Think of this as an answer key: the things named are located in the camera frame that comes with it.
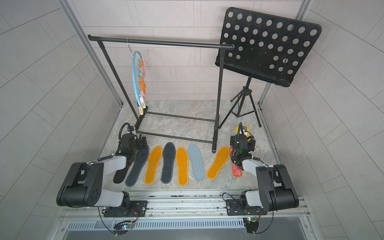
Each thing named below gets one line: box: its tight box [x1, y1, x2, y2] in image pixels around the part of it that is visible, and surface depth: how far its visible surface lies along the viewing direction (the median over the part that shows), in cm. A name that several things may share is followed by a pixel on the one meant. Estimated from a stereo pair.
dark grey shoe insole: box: [125, 145, 150, 187], surface depth 84 cm
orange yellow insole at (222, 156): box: [206, 146, 230, 180], surface depth 88 cm
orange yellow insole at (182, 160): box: [175, 147, 189, 186], surface depth 86 cm
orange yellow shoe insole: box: [144, 145, 163, 185], surface depth 87 cm
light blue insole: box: [187, 144, 205, 181], surface depth 88 cm
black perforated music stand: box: [215, 7, 322, 129], surface depth 65 cm
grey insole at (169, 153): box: [160, 142, 176, 184], surface depth 88 cm
